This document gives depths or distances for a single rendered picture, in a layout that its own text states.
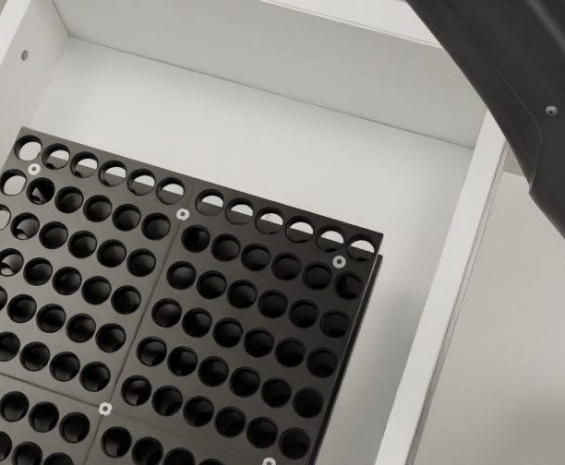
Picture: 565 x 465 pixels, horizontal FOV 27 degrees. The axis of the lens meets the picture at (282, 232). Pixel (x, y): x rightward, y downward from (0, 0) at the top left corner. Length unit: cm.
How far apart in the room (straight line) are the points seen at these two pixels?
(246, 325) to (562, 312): 22
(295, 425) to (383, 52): 17
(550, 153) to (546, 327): 34
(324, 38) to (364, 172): 8
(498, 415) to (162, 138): 23
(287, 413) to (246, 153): 16
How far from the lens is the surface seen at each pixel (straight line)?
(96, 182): 53
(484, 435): 63
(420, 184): 59
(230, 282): 51
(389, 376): 56
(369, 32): 52
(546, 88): 30
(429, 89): 55
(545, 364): 64
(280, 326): 50
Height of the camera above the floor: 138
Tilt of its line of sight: 69 degrees down
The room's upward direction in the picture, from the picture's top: 11 degrees counter-clockwise
